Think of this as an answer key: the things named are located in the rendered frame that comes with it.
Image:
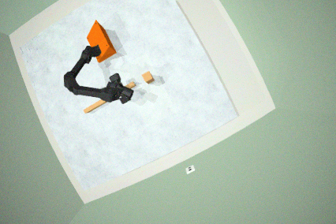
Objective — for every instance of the wooden post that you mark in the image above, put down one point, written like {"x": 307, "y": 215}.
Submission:
{"x": 148, "y": 78}

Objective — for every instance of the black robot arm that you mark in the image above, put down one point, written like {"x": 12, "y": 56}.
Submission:
{"x": 106, "y": 94}

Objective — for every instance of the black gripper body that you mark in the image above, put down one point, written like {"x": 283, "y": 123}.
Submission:
{"x": 114, "y": 78}

